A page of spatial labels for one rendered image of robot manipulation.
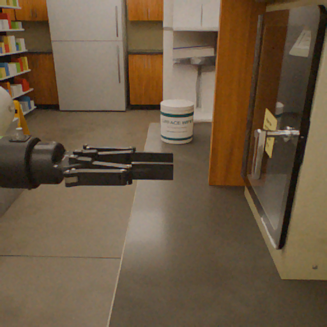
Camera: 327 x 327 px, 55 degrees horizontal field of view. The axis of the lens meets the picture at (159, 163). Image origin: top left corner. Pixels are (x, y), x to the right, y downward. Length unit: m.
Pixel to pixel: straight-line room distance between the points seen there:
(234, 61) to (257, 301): 0.54
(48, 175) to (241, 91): 0.53
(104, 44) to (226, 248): 4.93
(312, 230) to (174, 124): 0.75
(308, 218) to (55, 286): 1.65
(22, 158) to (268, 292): 0.47
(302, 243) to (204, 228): 0.23
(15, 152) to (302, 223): 0.49
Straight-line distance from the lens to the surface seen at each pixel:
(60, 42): 5.62
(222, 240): 0.72
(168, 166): 0.52
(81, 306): 1.89
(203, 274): 0.63
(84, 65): 5.54
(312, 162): 0.54
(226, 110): 0.86
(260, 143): 0.55
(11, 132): 2.86
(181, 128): 1.22
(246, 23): 0.84
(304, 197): 0.56
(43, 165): 0.55
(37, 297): 2.00
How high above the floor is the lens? 1.36
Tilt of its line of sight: 23 degrees down
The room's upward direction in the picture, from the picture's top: straight up
